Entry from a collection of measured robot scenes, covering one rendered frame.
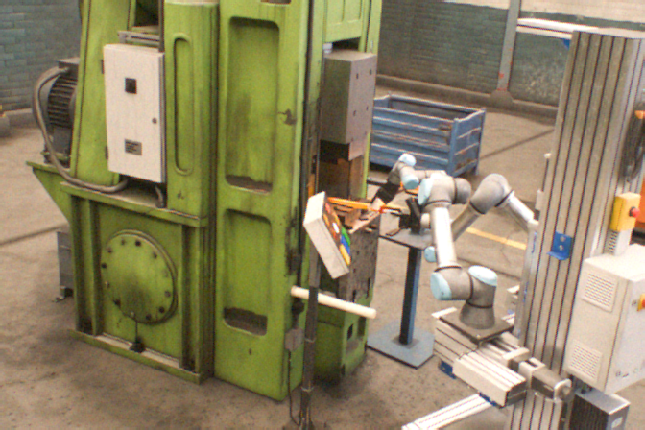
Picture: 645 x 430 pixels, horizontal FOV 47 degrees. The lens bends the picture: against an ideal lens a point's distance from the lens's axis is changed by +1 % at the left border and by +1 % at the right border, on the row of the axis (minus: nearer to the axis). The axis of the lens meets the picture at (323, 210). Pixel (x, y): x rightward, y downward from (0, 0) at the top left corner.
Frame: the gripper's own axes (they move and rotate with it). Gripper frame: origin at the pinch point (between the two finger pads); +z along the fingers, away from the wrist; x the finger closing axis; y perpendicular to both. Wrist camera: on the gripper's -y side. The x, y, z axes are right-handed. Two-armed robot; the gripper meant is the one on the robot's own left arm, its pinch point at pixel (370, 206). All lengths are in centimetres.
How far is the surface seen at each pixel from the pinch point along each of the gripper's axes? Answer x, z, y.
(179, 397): -69, 122, -11
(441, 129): 357, 77, -53
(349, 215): -6.4, 8.0, -4.6
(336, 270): -70, -4, 17
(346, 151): -12.5, -22.3, -23.0
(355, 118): -8.4, -36.8, -29.4
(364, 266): 4.2, 32.3, 15.6
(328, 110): -18, -35, -40
